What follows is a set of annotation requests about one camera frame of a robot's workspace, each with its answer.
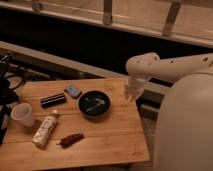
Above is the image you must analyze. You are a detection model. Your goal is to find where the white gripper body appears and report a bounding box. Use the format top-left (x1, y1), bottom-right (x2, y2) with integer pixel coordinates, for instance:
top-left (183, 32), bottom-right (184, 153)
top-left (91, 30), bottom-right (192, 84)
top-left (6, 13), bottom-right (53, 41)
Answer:
top-left (124, 77), bottom-right (146, 101)

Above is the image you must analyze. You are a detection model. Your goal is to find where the dark ceramic bowl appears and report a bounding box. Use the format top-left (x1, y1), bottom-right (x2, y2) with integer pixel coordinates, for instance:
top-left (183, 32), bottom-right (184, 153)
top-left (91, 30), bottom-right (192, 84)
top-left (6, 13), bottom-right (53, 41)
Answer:
top-left (78, 90), bottom-right (111, 119)

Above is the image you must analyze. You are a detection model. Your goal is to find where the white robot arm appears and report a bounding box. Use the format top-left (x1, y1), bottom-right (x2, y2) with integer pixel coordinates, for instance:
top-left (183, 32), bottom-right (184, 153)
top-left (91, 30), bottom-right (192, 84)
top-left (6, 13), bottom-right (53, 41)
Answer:
top-left (125, 52), bottom-right (213, 171)

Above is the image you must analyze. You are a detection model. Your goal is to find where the metal window railing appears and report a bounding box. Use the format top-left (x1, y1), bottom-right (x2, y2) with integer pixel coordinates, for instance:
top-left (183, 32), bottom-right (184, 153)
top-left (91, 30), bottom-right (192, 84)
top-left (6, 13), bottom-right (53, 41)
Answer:
top-left (0, 0), bottom-right (213, 48)

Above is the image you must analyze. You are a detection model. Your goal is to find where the blue sponge block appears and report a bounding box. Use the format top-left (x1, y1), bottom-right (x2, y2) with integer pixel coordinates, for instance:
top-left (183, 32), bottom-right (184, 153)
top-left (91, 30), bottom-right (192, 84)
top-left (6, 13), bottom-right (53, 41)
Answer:
top-left (65, 85), bottom-right (82, 99)

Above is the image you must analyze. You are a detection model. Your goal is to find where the black rectangular box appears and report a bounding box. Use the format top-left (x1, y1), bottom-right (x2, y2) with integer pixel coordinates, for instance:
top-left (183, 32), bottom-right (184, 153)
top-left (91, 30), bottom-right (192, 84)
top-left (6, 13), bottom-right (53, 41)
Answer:
top-left (40, 93), bottom-right (66, 108)

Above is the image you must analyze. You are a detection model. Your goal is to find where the dried red chili pepper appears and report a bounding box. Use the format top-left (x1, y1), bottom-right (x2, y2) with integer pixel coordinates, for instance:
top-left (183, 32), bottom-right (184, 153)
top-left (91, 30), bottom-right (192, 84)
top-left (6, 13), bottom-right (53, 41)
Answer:
top-left (59, 133), bottom-right (84, 148)

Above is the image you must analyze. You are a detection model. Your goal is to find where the white plastic bottle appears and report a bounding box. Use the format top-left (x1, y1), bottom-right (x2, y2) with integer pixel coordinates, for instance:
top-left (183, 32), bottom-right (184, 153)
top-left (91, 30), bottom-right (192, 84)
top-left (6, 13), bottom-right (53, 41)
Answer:
top-left (32, 110), bottom-right (59, 147)

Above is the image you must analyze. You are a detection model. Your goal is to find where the clear plastic cup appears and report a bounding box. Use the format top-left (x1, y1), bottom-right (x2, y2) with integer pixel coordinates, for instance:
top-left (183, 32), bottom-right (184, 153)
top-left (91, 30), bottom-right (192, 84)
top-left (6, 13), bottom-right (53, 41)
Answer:
top-left (11, 103), bottom-right (35, 127)

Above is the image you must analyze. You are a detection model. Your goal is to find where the black tripod stand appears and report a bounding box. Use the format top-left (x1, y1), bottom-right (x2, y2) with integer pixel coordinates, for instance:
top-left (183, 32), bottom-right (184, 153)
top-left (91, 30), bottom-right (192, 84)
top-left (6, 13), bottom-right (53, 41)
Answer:
top-left (0, 55), bottom-right (19, 145)

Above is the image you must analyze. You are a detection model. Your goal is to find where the black cable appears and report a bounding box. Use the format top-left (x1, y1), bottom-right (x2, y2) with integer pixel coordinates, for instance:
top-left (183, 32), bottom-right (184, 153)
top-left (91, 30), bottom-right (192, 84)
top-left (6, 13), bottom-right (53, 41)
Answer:
top-left (4, 74), bottom-right (26, 92)

